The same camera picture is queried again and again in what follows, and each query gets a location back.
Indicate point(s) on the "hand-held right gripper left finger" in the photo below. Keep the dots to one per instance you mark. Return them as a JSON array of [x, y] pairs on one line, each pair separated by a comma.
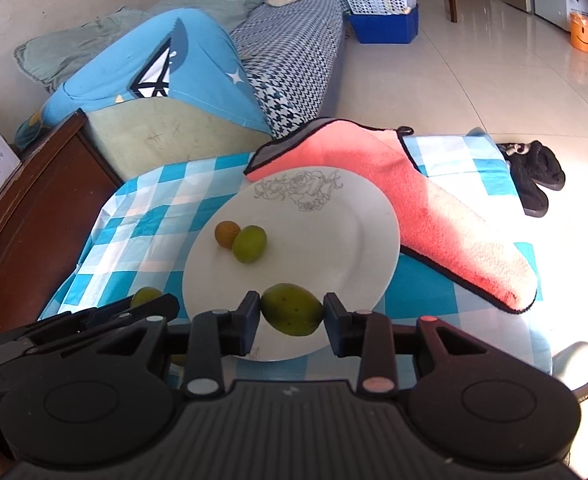
[[250, 321]]

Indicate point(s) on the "pale green blanket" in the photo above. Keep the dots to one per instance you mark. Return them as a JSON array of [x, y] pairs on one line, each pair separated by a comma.
[[214, 0]]

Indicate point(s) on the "blue storage bin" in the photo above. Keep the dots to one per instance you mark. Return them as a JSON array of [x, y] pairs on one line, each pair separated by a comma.
[[384, 27]]

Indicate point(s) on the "blue white checked tablecloth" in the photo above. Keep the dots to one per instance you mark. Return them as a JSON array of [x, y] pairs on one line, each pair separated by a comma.
[[144, 210]]

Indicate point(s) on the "pink towel with black trim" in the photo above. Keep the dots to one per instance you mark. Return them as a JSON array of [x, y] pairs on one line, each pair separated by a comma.
[[424, 210]]

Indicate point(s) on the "green jujube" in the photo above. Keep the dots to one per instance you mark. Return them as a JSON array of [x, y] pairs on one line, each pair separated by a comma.
[[146, 296], [249, 244], [291, 310]]

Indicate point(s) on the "orange smiley pot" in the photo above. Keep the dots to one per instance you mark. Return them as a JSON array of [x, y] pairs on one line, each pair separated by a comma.
[[581, 34]]

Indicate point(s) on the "grey rounded object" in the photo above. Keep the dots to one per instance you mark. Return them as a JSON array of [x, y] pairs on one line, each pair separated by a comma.
[[576, 370]]

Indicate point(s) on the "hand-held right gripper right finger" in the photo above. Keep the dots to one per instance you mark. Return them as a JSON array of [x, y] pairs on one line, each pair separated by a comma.
[[335, 326]]

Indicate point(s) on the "dark wooden cabinet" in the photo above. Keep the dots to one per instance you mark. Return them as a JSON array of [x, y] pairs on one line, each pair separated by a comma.
[[39, 210]]

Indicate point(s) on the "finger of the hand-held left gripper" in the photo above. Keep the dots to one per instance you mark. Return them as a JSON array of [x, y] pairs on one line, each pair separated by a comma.
[[149, 306], [64, 329]]

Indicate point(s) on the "blue cartoon cushion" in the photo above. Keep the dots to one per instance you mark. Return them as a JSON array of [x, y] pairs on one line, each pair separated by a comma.
[[199, 70]]

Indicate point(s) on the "brown longan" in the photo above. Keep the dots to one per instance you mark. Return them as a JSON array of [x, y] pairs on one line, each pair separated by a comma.
[[224, 232]]

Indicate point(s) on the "white plate with rose print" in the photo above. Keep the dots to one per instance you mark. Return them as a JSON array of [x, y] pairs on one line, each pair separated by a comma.
[[319, 240]]

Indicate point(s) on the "black slipper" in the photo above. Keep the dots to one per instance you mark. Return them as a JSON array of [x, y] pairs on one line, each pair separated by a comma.
[[539, 162], [531, 195]]

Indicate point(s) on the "houndstooth covered sofa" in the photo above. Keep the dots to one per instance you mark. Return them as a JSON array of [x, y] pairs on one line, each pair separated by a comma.
[[289, 45]]

